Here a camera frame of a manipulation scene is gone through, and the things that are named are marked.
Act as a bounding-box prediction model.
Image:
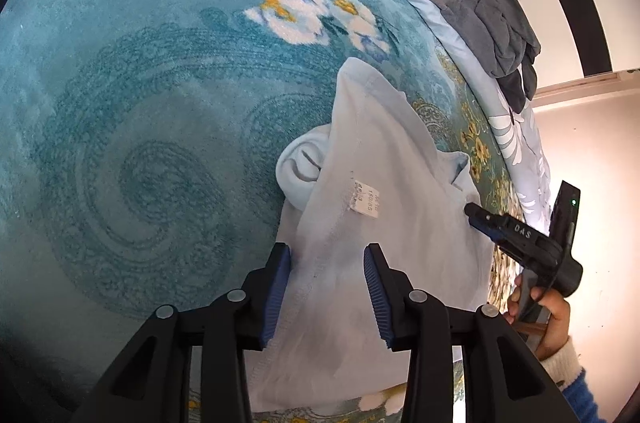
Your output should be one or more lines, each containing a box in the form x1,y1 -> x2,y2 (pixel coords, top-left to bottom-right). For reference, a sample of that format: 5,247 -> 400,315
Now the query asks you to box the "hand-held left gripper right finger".
362,243 -> 571,423

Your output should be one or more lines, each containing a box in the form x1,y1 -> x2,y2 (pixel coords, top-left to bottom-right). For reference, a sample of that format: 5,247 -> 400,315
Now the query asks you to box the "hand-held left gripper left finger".
70,243 -> 292,423

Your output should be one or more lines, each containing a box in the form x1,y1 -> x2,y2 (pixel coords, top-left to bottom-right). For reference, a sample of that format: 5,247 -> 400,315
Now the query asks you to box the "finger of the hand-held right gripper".
464,202 -> 506,245

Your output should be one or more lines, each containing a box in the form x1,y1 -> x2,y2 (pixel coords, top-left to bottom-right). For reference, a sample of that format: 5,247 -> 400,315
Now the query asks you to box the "light blue garment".
247,57 -> 496,411

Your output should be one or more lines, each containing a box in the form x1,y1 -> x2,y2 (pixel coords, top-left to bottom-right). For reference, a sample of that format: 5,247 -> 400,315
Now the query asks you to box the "person's right hand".
502,273 -> 572,361

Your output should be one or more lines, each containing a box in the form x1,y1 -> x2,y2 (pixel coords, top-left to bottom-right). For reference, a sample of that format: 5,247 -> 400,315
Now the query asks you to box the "dark grey garment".
497,48 -> 540,114

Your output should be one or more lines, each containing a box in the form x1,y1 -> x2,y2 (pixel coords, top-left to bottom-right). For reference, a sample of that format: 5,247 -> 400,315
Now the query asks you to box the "teal floral blanket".
0,0 -> 526,423

